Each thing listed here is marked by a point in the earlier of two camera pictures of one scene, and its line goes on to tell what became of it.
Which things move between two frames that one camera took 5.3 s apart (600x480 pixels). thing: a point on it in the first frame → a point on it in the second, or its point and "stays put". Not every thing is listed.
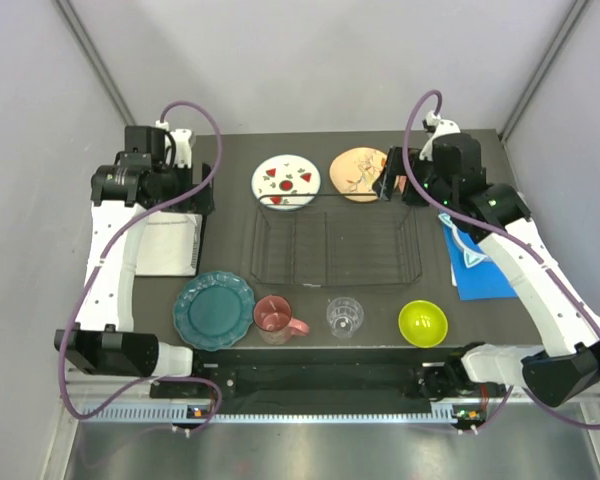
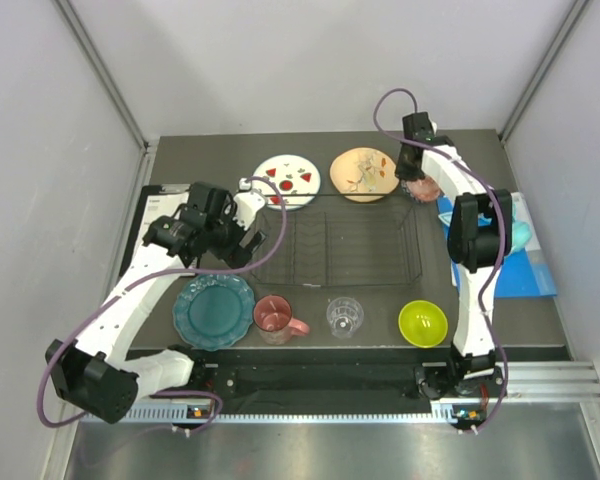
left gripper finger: [205, 170] → [256, 241]
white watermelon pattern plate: [286, 174] stays put
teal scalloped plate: [214, 311] stays put
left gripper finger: [204, 199] → [238, 257]
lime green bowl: [423, 323] stays put
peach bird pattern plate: [356, 170] stays put
